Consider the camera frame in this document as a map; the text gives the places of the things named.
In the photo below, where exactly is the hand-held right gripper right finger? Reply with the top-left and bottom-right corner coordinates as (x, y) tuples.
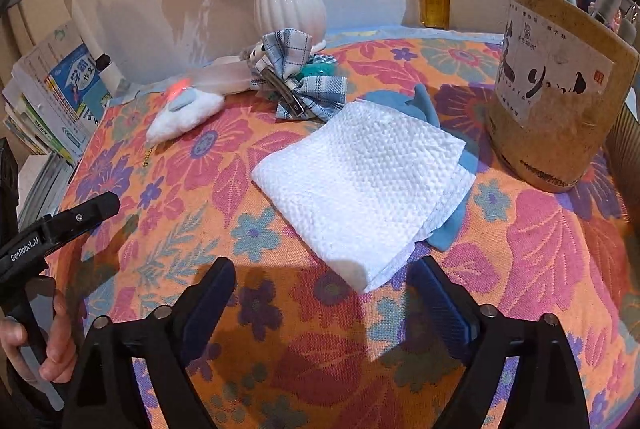
(406, 255), (591, 429)

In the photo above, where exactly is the plain blue cloth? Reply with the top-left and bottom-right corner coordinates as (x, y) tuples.
(367, 84), (483, 252)

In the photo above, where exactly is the stack of books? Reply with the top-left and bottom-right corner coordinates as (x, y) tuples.
(0, 22), (113, 170)

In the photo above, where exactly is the person's left hand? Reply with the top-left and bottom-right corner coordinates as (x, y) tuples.
(0, 293), (77, 386)

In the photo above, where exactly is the clear plastic box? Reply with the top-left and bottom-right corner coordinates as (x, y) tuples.
(192, 54), (261, 96)

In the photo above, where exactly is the white paper towel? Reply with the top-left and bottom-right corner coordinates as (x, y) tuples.
(250, 102), (477, 294)

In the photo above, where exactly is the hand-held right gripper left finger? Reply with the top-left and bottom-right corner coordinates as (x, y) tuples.
(62, 256), (237, 429)

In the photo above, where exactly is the teal plastic clip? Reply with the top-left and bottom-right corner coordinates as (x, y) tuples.
(300, 60), (334, 78)

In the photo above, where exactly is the cardboard cylinder holder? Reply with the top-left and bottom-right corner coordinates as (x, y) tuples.
(487, 0), (640, 194)

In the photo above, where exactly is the small plush bear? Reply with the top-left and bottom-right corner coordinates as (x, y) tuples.
(239, 40), (273, 72)

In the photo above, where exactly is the white cloud plush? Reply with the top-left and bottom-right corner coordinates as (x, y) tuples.
(146, 78), (224, 142)

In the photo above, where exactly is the stack of grey folders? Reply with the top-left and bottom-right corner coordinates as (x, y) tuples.
(20, 153), (77, 221)

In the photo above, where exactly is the blue plaid bow hair clip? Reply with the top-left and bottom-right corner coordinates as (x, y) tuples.
(250, 28), (348, 120)

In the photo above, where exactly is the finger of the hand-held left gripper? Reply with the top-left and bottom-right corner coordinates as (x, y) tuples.
(42, 192), (122, 243)

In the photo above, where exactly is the floral orange tablecloth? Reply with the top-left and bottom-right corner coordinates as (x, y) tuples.
(50, 26), (640, 429)

